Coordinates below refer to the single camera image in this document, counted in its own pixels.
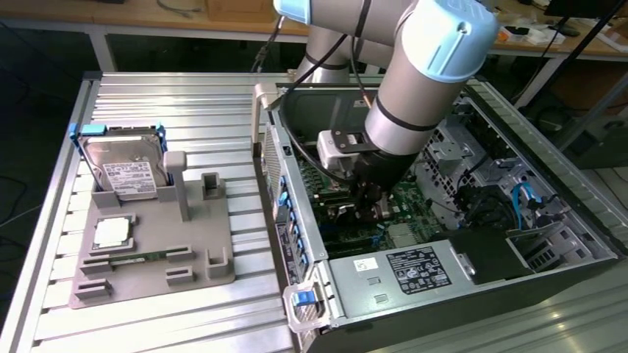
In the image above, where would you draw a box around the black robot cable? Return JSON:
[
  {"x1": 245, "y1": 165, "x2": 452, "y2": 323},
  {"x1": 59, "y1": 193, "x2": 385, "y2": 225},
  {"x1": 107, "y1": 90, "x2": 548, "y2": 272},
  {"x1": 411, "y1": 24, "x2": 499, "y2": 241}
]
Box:
[{"x1": 284, "y1": 0, "x2": 373, "y2": 183}]

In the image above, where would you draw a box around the black plastic shroud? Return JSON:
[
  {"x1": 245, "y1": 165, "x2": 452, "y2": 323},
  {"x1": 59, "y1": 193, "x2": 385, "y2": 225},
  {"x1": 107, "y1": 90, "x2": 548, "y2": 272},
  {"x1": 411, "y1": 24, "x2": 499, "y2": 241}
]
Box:
[{"x1": 436, "y1": 226, "x2": 536, "y2": 286}]

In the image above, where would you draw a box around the long wooden desk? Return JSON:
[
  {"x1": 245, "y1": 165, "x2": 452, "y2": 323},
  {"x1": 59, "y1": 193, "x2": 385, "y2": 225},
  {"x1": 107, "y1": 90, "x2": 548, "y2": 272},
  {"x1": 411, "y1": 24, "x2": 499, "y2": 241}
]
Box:
[{"x1": 0, "y1": 0, "x2": 311, "y2": 73}]

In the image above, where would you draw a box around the grey metal frame strut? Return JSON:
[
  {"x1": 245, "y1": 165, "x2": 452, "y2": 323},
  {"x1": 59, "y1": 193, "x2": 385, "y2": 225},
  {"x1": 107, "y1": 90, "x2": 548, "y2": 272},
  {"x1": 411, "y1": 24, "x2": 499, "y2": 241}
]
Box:
[{"x1": 559, "y1": 73, "x2": 628, "y2": 151}]

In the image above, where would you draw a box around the silver chipset heatsink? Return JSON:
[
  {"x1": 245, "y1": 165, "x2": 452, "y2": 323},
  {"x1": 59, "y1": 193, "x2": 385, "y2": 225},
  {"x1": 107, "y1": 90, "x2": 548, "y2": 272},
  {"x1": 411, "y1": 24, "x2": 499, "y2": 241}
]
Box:
[{"x1": 388, "y1": 223, "x2": 429, "y2": 251}]

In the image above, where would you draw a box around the green RAM stick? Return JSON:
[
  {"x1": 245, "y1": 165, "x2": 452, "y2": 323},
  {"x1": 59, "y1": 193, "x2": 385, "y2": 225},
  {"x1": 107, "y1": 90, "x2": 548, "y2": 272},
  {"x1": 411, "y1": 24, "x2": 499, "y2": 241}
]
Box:
[{"x1": 108, "y1": 251, "x2": 171, "y2": 264}]

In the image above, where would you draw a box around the wooden desk with monitor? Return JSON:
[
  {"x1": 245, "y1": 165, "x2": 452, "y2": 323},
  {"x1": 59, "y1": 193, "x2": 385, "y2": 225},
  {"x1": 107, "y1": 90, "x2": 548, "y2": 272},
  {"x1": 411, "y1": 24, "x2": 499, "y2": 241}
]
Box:
[{"x1": 489, "y1": 14, "x2": 628, "y2": 107}]

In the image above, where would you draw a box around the Nvidia Quadro graphics card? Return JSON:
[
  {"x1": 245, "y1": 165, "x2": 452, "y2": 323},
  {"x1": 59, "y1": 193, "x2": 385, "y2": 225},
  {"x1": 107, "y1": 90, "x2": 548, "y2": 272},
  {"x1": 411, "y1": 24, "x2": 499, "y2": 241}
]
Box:
[{"x1": 313, "y1": 194, "x2": 393, "y2": 224}]

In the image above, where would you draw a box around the silver hard disk drive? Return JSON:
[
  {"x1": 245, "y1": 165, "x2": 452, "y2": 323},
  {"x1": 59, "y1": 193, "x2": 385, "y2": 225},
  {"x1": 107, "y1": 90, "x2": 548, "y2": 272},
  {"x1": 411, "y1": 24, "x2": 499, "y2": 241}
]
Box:
[{"x1": 81, "y1": 134, "x2": 165, "y2": 202}]

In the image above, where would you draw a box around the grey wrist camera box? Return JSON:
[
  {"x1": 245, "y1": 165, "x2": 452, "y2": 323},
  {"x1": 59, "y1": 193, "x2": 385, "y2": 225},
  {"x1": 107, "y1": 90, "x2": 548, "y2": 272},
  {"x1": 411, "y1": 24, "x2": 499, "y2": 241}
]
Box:
[{"x1": 316, "y1": 129, "x2": 377, "y2": 181}]

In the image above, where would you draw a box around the blue SATA wire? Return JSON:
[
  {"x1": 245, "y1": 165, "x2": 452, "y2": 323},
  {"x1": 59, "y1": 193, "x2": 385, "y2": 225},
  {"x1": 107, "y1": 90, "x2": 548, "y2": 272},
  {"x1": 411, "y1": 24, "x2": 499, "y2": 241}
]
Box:
[{"x1": 511, "y1": 182, "x2": 544, "y2": 231}]

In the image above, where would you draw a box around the black expansion slot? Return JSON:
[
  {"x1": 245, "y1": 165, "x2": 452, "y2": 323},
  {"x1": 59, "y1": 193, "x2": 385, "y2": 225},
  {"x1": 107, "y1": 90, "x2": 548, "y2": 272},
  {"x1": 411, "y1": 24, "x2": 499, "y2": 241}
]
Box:
[{"x1": 323, "y1": 237, "x2": 377, "y2": 258}]

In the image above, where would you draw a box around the open PC tower case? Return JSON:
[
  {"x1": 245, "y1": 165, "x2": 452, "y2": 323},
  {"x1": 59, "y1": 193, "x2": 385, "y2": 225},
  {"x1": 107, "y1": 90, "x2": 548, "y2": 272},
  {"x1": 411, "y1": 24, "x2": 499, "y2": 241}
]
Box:
[{"x1": 251, "y1": 79, "x2": 628, "y2": 353}]

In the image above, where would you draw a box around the green motherboard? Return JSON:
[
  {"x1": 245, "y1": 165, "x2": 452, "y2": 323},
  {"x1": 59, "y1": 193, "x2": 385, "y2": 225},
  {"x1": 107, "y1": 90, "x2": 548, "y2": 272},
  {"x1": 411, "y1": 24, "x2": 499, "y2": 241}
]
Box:
[{"x1": 293, "y1": 146, "x2": 463, "y2": 258}]

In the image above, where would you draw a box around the hanging black cable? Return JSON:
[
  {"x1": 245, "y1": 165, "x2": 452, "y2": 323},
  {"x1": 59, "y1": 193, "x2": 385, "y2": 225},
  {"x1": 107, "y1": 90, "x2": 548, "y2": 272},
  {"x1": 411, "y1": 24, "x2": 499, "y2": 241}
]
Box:
[{"x1": 251, "y1": 14, "x2": 287, "y2": 74}]

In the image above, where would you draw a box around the grey printed parts rack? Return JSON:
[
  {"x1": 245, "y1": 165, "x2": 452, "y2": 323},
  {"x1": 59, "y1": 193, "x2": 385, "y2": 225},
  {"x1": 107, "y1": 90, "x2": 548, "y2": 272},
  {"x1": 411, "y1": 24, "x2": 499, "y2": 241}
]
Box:
[{"x1": 68, "y1": 149, "x2": 236, "y2": 310}]

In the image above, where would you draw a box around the silver CPU chip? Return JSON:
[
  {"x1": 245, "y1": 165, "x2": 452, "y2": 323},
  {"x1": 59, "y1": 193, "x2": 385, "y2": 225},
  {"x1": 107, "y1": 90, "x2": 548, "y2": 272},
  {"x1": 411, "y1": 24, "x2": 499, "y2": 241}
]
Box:
[{"x1": 92, "y1": 218, "x2": 132, "y2": 248}]

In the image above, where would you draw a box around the grey power supply unit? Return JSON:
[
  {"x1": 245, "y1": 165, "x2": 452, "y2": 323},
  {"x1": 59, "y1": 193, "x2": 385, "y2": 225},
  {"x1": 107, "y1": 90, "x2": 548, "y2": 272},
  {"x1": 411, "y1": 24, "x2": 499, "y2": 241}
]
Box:
[{"x1": 329, "y1": 238, "x2": 480, "y2": 319}]

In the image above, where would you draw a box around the metal disk bay cage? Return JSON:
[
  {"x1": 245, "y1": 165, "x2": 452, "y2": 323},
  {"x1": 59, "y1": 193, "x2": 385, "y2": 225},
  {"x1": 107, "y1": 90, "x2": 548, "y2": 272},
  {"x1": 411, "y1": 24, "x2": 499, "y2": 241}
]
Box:
[{"x1": 421, "y1": 117, "x2": 492, "y2": 177}]

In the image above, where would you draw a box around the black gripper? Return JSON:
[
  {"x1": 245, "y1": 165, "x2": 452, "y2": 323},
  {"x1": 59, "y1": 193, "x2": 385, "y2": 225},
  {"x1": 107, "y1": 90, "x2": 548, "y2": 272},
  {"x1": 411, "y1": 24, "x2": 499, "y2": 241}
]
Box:
[{"x1": 352, "y1": 151, "x2": 417, "y2": 202}]

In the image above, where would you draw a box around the black stand pole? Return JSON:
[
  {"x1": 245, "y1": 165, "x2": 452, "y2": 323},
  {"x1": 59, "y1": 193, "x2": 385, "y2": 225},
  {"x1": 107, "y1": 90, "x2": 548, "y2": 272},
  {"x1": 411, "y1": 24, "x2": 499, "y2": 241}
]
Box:
[{"x1": 509, "y1": 0, "x2": 623, "y2": 107}]

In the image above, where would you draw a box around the black computer monitor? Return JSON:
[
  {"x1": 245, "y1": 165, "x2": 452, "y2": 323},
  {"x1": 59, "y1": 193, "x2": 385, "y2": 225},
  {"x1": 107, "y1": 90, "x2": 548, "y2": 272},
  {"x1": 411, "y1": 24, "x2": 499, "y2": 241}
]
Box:
[{"x1": 543, "y1": 0, "x2": 628, "y2": 18}]

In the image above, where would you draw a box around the white black desk gadget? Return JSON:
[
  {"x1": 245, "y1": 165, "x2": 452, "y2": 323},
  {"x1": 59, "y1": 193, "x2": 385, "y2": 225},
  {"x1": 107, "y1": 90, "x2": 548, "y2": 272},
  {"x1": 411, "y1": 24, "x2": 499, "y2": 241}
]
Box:
[{"x1": 504, "y1": 24, "x2": 545, "y2": 46}]

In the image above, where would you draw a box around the brown cardboard box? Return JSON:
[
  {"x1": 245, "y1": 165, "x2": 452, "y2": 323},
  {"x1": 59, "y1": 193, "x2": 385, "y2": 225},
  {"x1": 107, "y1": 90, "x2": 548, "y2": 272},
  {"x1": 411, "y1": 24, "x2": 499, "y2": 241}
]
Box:
[{"x1": 204, "y1": 0, "x2": 273, "y2": 21}]

